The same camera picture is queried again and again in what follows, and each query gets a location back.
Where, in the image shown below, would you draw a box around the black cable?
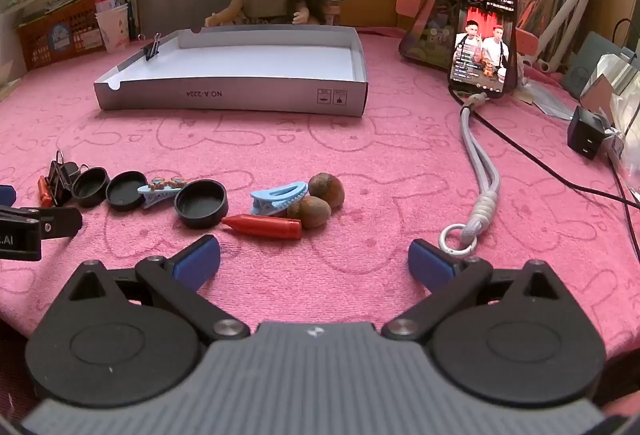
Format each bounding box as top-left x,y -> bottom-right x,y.
452,88 -> 640,211

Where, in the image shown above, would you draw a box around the small black binder clip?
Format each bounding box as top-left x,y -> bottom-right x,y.
139,32 -> 163,62

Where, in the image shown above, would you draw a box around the large black binder clip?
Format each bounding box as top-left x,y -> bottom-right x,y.
47,150 -> 82,207

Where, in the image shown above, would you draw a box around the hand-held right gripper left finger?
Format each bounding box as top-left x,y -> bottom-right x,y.
69,236 -> 251,342

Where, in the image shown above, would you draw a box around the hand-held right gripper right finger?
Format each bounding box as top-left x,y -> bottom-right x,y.
381,239 -> 566,341

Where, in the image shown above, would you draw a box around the grey booklet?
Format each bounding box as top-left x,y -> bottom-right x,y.
562,31 -> 626,98

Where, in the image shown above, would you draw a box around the decorated blue hair clip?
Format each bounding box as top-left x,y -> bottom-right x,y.
137,176 -> 188,209

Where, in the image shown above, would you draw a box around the plain blue hair clip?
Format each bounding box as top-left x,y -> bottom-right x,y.
250,182 -> 309,217

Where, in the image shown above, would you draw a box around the grey phone lanyard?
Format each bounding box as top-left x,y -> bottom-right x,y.
439,92 -> 502,258

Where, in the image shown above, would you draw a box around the red plastic basket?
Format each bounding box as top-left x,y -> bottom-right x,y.
17,0 -> 108,71

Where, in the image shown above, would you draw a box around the white paper cup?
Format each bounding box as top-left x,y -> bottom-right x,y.
95,6 -> 132,53

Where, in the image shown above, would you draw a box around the yellow wooden drawer box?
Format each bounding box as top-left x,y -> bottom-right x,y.
325,0 -> 426,28

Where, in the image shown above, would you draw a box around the black charger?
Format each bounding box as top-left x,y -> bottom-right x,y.
567,106 -> 608,160

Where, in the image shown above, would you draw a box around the black smartphone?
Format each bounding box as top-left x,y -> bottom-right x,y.
448,0 -> 518,97

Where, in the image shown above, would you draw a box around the brown nut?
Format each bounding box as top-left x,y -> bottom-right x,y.
308,172 -> 346,209
286,196 -> 332,230

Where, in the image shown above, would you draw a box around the white cardboard box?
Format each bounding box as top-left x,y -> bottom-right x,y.
93,26 -> 369,118

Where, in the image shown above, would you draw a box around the pink towel mat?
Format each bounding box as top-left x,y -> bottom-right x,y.
0,26 -> 640,416

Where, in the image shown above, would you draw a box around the red marker cap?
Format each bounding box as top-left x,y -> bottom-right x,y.
221,214 -> 303,241
37,176 -> 54,209

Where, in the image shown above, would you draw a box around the black round lid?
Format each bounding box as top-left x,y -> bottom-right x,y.
174,179 -> 228,229
105,171 -> 148,212
71,167 -> 111,208

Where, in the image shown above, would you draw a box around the clear plastic bags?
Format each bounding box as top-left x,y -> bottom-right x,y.
595,52 -> 640,196

